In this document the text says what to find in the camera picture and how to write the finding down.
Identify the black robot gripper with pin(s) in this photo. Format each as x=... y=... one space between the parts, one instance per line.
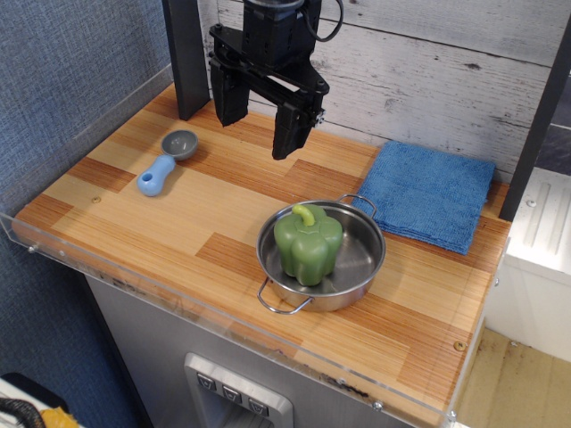
x=270 y=56

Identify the blue towel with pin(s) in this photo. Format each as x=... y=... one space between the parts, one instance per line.
x=430 y=196

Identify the blue and grey spoon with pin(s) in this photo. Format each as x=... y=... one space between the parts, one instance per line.
x=179 y=145

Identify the green toy bell pepper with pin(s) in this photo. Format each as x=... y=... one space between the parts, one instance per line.
x=308 y=241

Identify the stainless steel pot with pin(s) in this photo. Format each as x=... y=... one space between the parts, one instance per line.
x=359 y=259

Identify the clear acrylic table guard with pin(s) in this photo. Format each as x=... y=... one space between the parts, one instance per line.
x=191 y=250

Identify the silver dispenser button panel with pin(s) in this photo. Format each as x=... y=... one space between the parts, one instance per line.
x=224 y=398

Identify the white ridged appliance top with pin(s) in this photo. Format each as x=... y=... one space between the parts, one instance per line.
x=540 y=233

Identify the yellow and black object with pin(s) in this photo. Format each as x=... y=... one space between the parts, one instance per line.
x=27 y=415

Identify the dark left vertical post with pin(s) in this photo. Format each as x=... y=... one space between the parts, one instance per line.
x=185 y=39

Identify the dark vertical post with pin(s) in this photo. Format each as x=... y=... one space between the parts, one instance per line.
x=185 y=39
x=551 y=94

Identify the dark right vertical post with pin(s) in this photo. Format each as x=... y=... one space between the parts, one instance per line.
x=551 y=94

